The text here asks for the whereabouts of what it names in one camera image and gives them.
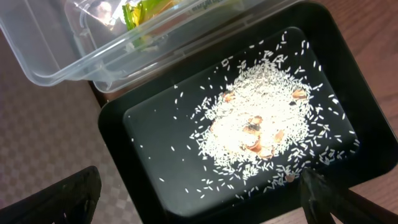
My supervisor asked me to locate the brown serving tray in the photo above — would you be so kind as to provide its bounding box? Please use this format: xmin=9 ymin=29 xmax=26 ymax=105
xmin=1 ymin=39 xmax=141 ymax=223

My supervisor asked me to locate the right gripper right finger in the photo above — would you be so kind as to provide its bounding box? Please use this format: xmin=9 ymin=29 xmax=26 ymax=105
xmin=300 ymin=167 xmax=398 ymax=224

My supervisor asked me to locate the spilled rice food pile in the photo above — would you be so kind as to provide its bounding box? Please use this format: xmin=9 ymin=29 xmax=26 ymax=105
xmin=126 ymin=29 xmax=360 ymax=200

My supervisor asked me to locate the black tray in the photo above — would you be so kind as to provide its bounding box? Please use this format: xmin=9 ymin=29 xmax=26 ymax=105
xmin=98 ymin=1 xmax=397 ymax=223

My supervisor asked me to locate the green yellow snack wrapper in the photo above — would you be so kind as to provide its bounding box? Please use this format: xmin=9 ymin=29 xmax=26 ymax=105
xmin=121 ymin=0 xmax=224 ymax=47

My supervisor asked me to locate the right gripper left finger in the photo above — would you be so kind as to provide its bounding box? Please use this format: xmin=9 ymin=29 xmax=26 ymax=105
xmin=1 ymin=166 xmax=102 ymax=224

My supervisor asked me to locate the white tissue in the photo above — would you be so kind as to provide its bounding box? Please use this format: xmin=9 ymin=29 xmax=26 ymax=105
xmin=96 ymin=1 xmax=114 ymax=25

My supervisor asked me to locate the clear plastic bin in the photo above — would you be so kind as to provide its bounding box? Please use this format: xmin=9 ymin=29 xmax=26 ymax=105
xmin=1 ymin=0 xmax=290 ymax=93

